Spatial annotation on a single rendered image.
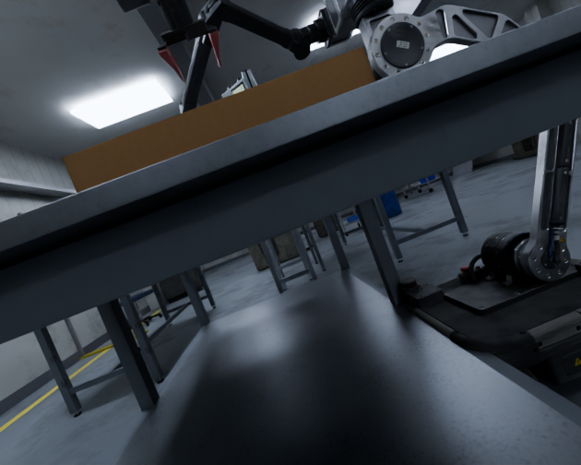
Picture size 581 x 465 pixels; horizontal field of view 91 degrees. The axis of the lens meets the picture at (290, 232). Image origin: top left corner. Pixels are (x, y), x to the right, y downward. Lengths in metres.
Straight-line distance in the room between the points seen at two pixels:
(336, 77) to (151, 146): 0.16
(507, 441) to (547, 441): 0.06
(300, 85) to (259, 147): 0.07
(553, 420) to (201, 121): 0.79
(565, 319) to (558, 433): 0.38
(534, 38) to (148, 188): 0.30
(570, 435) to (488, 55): 0.67
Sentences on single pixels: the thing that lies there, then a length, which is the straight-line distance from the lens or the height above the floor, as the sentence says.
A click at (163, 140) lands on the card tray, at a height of 0.85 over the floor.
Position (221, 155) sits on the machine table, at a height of 0.82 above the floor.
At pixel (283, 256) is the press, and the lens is 5.42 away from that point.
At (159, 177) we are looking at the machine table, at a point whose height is 0.82.
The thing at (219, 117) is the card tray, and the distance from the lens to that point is 0.25.
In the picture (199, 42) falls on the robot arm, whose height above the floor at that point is 1.49.
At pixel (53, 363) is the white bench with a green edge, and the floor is 0.41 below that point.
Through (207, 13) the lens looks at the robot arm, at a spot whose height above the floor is 1.53.
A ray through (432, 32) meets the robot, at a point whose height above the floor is 1.14.
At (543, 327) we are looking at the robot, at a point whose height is 0.24.
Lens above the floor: 0.76
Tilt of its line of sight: 3 degrees down
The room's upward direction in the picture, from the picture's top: 21 degrees counter-clockwise
